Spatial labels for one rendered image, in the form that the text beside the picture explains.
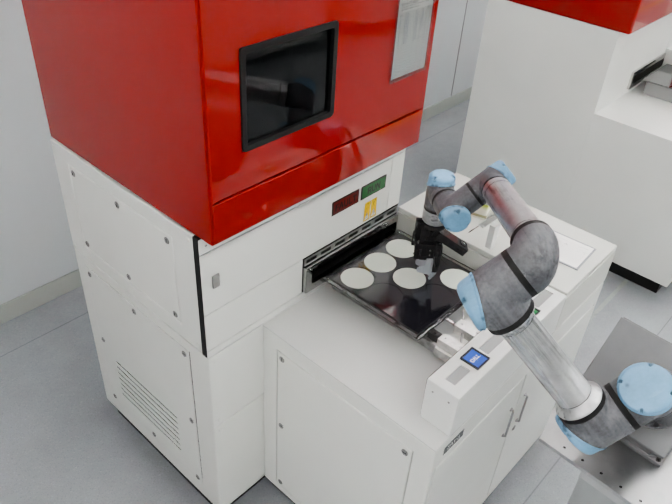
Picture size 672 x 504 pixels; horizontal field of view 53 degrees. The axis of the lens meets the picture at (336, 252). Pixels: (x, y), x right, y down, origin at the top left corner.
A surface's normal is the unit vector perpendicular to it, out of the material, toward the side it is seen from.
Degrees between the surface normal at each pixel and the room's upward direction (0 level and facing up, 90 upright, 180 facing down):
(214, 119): 90
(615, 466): 0
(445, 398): 90
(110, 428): 0
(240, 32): 90
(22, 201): 90
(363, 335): 0
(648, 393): 39
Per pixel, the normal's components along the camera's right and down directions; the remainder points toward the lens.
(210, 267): 0.73, 0.44
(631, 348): -0.48, -0.28
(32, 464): 0.06, -0.80
